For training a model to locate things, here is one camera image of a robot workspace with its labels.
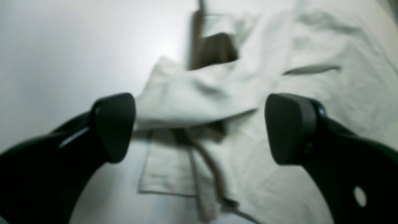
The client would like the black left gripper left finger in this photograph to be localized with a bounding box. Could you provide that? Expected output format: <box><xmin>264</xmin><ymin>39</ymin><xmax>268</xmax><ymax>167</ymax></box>
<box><xmin>0</xmin><ymin>93</ymin><xmax>136</xmax><ymax>224</ymax></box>

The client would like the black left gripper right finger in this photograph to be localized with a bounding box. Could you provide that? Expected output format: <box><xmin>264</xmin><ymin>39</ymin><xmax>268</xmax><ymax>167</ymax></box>
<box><xmin>265</xmin><ymin>93</ymin><xmax>398</xmax><ymax>224</ymax></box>

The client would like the beige t-shirt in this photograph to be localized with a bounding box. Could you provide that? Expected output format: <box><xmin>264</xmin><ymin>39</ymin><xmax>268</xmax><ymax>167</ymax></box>
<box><xmin>134</xmin><ymin>0</ymin><xmax>397</xmax><ymax>224</ymax></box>

